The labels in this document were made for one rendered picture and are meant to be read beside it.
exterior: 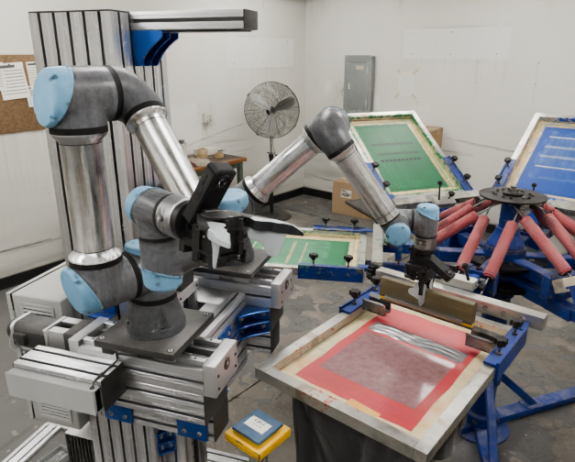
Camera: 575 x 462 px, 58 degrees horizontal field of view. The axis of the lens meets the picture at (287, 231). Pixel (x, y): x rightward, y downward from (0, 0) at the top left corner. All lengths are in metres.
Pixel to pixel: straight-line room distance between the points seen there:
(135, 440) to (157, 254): 1.02
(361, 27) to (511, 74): 1.90
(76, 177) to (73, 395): 0.54
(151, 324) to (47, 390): 0.31
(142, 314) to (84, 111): 0.51
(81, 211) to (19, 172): 3.77
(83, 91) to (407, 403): 1.19
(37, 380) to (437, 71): 5.52
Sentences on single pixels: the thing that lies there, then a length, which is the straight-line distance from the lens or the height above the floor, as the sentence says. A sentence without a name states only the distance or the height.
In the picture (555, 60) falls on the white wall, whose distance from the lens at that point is 5.90.
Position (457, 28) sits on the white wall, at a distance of 6.22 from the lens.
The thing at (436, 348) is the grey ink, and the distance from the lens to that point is 1.90.
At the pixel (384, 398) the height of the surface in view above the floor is 0.95.
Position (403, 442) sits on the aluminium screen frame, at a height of 0.99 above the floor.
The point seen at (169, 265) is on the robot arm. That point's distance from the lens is 0.97.
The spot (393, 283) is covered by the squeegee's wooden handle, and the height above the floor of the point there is 1.13.
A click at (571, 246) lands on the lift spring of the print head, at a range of 2.48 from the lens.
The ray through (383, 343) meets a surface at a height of 0.96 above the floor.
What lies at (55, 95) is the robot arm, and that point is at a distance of 1.10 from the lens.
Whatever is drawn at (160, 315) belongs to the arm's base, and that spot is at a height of 1.31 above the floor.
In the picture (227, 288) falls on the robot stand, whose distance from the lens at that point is 1.77.
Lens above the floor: 1.92
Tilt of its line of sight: 19 degrees down
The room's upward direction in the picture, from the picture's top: straight up
